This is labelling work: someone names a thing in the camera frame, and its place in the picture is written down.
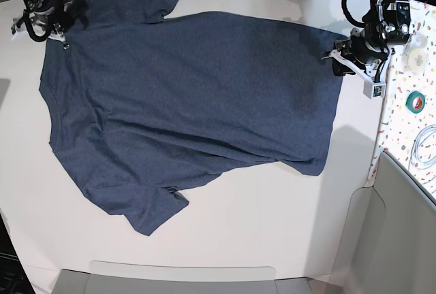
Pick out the terrazzo patterned side table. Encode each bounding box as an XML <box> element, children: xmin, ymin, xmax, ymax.
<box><xmin>367</xmin><ymin>1</ymin><xmax>435</xmax><ymax>195</ymax></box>

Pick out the grey chair at right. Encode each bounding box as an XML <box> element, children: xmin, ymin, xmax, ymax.
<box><xmin>324</xmin><ymin>152</ymin><xmax>435</xmax><ymax>293</ymax></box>

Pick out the clear tape roll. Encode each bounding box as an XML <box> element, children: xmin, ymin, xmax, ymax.
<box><xmin>402</xmin><ymin>33</ymin><xmax>429</xmax><ymax>75</ymax></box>

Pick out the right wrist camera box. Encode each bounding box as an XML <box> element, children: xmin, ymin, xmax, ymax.
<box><xmin>11</xmin><ymin>24</ymin><xmax>27</xmax><ymax>42</ymax></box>

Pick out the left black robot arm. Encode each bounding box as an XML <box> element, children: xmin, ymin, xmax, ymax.
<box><xmin>323</xmin><ymin>0</ymin><xmax>411</xmax><ymax>84</ymax></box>

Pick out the coiled white cable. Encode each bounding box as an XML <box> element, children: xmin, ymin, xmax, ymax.
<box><xmin>407</xmin><ymin>124</ymin><xmax>436</xmax><ymax>172</ymax></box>

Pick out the grey chair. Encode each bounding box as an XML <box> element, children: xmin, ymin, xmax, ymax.
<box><xmin>52</xmin><ymin>261</ymin><xmax>311</xmax><ymax>293</ymax></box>
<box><xmin>324</xmin><ymin>152</ymin><xmax>435</xmax><ymax>293</ymax></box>

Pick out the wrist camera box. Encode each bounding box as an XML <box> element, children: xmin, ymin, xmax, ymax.
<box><xmin>363</xmin><ymin>81</ymin><xmax>386</xmax><ymax>99</ymax></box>
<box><xmin>11</xmin><ymin>24</ymin><xmax>27</xmax><ymax>42</ymax></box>

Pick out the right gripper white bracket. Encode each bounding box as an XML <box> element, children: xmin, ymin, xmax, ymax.
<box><xmin>12</xmin><ymin>18</ymin><xmax>71</xmax><ymax>52</ymax></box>

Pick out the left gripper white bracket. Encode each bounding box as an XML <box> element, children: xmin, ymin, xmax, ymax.
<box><xmin>322</xmin><ymin>38</ymin><xmax>387</xmax><ymax>83</ymax></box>

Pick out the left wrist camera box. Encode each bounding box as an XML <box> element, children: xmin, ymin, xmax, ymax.
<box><xmin>363</xmin><ymin>81</ymin><xmax>386</xmax><ymax>99</ymax></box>

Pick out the dark blue t-shirt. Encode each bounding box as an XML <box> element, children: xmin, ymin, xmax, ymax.
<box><xmin>40</xmin><ymin>0</ymin><xmax>342</xmax><ymax>235</ymax></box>

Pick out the grey chair at bottom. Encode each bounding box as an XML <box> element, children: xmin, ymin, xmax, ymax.
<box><xmin>52</xmin><ymin>261</ymin><xmax>311</xmax><ymax>293</ymax></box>

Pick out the green tape roll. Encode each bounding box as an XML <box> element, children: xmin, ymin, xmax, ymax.
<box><xmin>406</xmin><ymin>91</ymin><xmax>426</xmax><ymax>114</ymax></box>

